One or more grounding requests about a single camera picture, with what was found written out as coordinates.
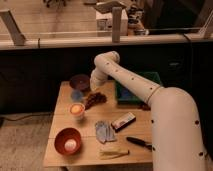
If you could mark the white ball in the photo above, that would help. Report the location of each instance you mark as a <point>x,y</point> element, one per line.
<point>70,145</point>

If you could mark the dark purple grape bunch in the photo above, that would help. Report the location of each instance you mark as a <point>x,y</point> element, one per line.
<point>94,99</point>

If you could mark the red bowl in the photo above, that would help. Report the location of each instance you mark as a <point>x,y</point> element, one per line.
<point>63,136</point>

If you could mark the yellow banana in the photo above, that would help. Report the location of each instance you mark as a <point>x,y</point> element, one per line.
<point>105,154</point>

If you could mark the green plastic bin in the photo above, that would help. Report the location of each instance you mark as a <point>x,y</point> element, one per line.
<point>124,96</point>

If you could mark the white cup with orange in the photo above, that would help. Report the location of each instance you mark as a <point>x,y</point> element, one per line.
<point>77,110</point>

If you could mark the small blue bowl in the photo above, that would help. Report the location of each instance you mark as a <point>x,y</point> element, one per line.
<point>77,96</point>

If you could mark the black white rectangular box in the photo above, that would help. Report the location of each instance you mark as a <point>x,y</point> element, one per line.
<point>123,121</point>

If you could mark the crumpled grey cloth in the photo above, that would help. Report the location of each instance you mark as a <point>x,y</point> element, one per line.
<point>104,132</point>

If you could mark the black handled tool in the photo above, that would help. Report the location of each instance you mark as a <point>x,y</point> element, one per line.
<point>139,142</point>

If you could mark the white cardboard box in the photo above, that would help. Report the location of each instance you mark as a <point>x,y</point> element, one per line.
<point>104,24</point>

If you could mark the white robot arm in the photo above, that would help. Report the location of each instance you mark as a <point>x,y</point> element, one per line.
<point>177,143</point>

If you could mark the dark maroon bowl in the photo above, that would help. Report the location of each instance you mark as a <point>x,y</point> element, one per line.
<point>80,82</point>

